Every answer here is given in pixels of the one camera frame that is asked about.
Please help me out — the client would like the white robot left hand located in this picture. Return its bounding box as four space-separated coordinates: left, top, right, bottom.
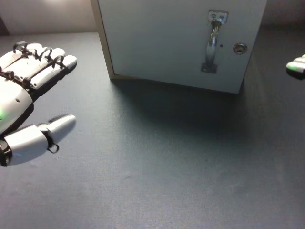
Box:
0 41 78 167

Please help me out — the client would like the chrome door handle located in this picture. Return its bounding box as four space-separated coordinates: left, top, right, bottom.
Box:
201 9 229 74

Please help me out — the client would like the round silver keyhole lock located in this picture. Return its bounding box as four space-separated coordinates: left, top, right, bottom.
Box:
233 42 248 55

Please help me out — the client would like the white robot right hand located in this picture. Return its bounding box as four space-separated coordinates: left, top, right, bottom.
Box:
285 54 305 80

